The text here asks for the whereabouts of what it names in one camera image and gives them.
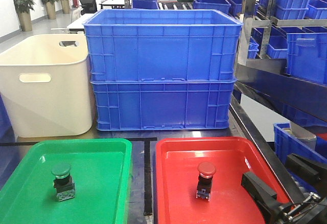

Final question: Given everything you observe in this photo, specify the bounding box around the green plastic tray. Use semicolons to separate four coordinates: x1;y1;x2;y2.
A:
1;139;132;223

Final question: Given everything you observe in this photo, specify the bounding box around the red plastic tray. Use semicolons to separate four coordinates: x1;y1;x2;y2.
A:
155;137;290;223

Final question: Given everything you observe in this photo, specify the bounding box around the red push button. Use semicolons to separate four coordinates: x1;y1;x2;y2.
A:
196;162;216;201

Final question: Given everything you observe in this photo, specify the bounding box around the green push button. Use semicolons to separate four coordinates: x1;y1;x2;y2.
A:
51;162;76;201

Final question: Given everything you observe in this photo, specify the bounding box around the upper blue stacked crate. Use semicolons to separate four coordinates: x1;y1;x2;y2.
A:
84;9;242;82

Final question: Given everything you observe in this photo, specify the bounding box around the lower blue stacked crate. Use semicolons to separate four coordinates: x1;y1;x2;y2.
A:
91;79;235;131

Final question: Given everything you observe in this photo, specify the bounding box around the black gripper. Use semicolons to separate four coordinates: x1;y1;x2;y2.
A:
241;153;326;223

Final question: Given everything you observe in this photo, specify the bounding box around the cream plastic tub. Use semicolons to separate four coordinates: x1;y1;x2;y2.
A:
1;34;95;138

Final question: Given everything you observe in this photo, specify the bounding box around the blue stacked crate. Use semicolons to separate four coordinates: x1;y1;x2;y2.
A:
84;9;242;82
91;79;235;131

